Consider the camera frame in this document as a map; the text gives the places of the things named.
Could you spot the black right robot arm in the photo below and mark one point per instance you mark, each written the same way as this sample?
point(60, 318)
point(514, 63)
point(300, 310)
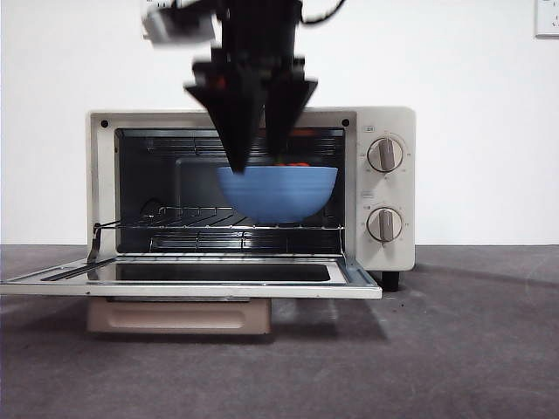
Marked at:
point(262, 26)

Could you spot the orange pumpkin with green stem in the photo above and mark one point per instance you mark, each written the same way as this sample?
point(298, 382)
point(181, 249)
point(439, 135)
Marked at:
point(297, 165)

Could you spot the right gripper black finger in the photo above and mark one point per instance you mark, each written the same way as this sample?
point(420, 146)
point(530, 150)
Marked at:
point(284, 113)
point(238, 118)

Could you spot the cream Toshiba toaster oven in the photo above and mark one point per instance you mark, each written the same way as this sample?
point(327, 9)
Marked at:
point(384, 118)

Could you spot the timer knob with grey grip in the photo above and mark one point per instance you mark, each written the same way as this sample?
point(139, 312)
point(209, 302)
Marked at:
point(383, 224)

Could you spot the pale grey right wrist camera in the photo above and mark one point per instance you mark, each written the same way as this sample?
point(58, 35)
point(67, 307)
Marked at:
point(179, 26)

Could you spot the metal door hinge link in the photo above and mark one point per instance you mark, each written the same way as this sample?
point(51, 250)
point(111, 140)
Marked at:
point(94, 244)

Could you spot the blue ribbed bowl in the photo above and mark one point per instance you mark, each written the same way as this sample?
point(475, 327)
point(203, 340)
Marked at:
point(279, 194)

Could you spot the temperature knob with grey grip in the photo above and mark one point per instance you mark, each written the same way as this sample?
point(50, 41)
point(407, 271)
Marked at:
point(384, 155)

